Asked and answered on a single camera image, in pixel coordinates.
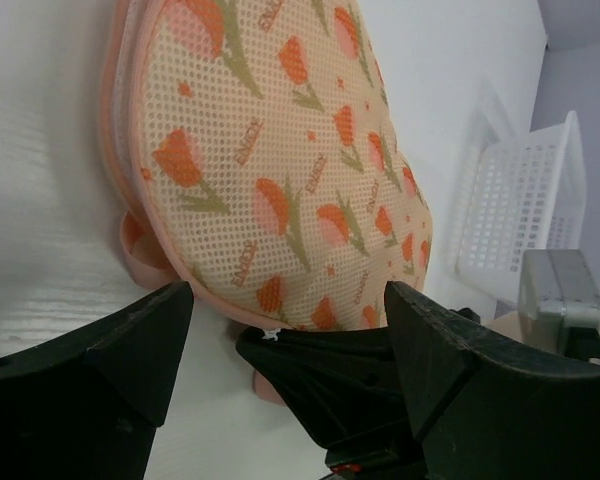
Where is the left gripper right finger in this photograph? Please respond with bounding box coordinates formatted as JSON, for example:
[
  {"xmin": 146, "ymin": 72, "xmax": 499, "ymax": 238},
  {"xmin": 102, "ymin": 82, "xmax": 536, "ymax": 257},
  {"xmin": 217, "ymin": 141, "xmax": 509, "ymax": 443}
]
[{"xmin": 383, "ymin": 281, "xmax": 600, "ymax": 480}]

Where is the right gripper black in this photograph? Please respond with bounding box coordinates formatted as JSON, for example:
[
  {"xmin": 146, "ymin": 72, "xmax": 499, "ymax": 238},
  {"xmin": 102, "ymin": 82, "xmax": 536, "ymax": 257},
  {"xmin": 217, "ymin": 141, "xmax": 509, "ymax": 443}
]
[{"xmin": 234, "ymin": 307, "xmax": 600, "ymax": 480}]

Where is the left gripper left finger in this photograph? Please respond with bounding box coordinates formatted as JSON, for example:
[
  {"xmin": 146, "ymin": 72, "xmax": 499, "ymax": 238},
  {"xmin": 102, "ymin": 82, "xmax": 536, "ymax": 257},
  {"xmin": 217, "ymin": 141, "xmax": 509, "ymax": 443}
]
[{"xmin": 0, "ymin": 282, "xmax": 194, "ymax": 479}]

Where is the peach floral mesh laundry bag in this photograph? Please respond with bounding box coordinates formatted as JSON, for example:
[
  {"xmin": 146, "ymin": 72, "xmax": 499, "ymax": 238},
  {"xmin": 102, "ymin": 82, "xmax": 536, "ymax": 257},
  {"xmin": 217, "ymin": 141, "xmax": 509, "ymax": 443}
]
[{"xmin": 99, "ymin": 1, "xmax": 433, "ymax": 333}]

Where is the white plastic basket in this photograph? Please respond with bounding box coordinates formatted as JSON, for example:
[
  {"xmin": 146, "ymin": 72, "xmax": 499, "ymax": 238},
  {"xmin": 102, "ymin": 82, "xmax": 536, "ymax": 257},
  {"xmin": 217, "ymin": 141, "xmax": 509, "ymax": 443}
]
[{"xmin": 448, "ymin": 111, "xmax": 587, "ymax": 303}]

